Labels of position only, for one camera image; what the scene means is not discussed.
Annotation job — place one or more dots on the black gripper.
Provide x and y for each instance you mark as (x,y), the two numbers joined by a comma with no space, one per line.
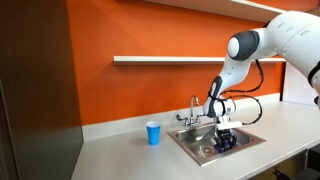
(226,136)

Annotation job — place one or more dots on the blue Doritos packet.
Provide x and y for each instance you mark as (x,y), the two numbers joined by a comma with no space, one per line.
(226,148)

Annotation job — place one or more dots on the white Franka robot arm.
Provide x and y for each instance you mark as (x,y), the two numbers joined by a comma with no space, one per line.
(293,33)

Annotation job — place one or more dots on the stainless steel sink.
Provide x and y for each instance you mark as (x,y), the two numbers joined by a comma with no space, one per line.
(193,143)

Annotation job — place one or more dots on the blue plastic cup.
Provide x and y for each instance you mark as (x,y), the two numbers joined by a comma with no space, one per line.
(153,133)

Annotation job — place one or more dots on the black chair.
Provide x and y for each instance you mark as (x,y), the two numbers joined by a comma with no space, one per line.
(300,171)

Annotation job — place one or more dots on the dark wood cabinet panel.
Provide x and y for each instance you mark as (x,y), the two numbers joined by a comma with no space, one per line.
(36,100)

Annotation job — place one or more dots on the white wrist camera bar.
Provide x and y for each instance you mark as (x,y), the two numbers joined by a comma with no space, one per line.
(230,125)

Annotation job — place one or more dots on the high white wall shelf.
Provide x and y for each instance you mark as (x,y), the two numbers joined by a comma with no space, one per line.
(233,8)

